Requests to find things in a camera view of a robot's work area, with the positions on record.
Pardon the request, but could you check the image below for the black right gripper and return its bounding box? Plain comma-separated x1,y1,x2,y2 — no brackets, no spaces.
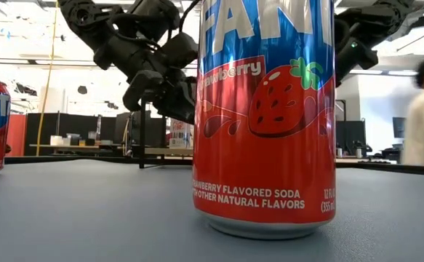
335,34,380,88

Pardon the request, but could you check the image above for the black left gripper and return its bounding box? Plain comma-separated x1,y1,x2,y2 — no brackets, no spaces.
122,54,198,125

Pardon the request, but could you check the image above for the white Celsius peach can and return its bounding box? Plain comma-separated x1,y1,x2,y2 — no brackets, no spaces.
169,118,194,148

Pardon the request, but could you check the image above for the black computer monitor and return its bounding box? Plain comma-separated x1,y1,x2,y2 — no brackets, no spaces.
335,119,367,146

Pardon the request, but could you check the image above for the black partition panel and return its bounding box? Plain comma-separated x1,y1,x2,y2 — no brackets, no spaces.
24,112,169,157

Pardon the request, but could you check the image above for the dark grey desk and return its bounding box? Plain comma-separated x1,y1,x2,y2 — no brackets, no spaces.
380,147,404,164

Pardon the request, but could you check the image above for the white cylindrical column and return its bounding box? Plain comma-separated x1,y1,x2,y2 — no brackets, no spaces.
38,86,69,114

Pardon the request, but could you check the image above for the wooden desk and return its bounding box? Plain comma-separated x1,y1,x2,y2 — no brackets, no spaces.
28,143,125,151

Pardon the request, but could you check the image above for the orange partition panel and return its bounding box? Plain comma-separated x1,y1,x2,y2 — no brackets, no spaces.
4,114,28,157

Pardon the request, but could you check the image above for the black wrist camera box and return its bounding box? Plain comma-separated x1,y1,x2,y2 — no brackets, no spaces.
162,31,199,68

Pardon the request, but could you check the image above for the dark wall monitor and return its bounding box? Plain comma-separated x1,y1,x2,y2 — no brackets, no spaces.
392,116,407,139

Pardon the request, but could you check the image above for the black camera cable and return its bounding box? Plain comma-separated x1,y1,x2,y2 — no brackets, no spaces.
177,0,202,34

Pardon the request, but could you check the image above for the black table edge rail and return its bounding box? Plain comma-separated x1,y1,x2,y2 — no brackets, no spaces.
4,155,424,178

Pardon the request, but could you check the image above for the yellow cable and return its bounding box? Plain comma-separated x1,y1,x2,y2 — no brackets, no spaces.
36,0,59,157

